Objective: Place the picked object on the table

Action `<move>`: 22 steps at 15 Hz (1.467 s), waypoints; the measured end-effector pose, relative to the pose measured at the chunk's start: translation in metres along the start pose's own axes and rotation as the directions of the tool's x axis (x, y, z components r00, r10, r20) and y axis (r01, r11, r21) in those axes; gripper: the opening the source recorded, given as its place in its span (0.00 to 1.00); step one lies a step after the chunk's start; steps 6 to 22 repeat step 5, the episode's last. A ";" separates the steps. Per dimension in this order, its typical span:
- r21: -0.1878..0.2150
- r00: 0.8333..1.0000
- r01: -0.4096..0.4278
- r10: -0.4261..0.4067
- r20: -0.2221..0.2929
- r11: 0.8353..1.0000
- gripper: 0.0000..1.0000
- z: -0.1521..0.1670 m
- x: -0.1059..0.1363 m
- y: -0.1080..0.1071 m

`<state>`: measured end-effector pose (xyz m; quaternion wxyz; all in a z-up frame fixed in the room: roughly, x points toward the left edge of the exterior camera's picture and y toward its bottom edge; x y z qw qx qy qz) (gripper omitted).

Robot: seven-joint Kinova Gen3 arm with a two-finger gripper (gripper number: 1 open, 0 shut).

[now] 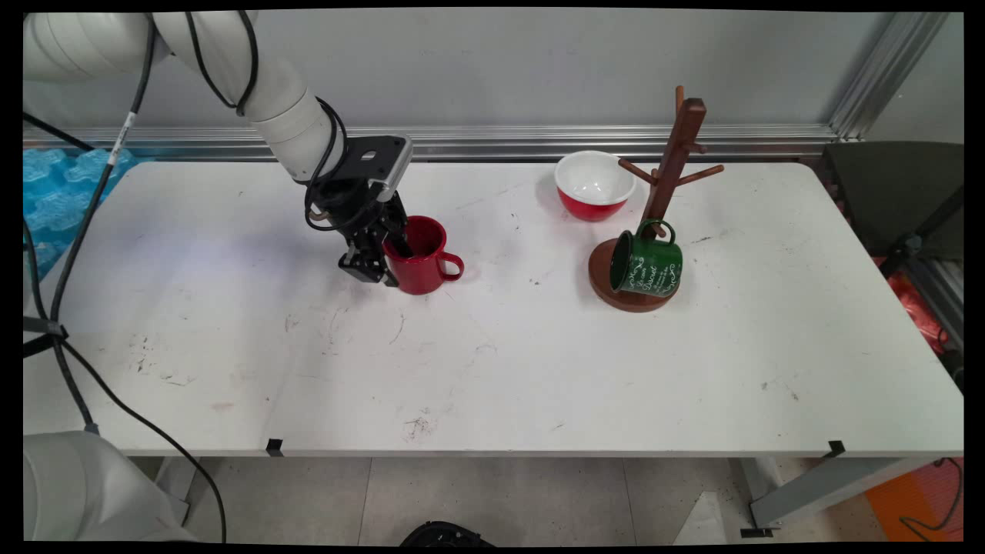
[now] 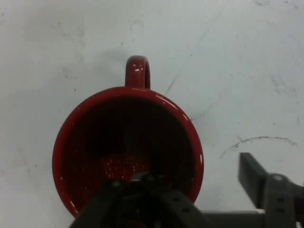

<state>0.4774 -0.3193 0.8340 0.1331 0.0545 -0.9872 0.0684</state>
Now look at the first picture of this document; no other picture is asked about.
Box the slanted aluminium frame post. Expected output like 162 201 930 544
827 12 951 141

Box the black cable on orange box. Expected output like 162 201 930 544
900 458 964 533

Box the black round floor object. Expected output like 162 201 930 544
400 521 493 547

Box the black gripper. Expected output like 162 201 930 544
309 179 417 289

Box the black stand pole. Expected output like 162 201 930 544
877 185 964 278

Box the horizontal aluminium frame rail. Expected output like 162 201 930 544
23 123 840 162

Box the white robot base link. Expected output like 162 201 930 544
23 429 197 543

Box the orange box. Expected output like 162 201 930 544
866 458 964 543

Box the thin black cable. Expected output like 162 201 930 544
23 114 95 152
60 339 229 543

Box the red speckled mug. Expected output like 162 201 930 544
382 215 465 296

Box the red plastic bag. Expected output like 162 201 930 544
873 258 951 355

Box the black cable strap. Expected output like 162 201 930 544
23 315 70 359

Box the green enamel mug white print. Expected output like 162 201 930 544
609 219 684 297

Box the brown wooden mug tree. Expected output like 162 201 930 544
589 85 726 312

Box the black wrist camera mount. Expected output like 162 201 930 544
337 135 414 202

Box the grey metal table leg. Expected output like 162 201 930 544
739 456 936 532

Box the blue bubble foam sheet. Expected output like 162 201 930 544
23 149 139 282

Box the black forearm cable loop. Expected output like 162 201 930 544
185 11 260 118

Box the red bowl white inside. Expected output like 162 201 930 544
554 150 638 222

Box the black cable with white label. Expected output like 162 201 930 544
45 19 159 433

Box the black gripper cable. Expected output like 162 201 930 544
303 96 349 232

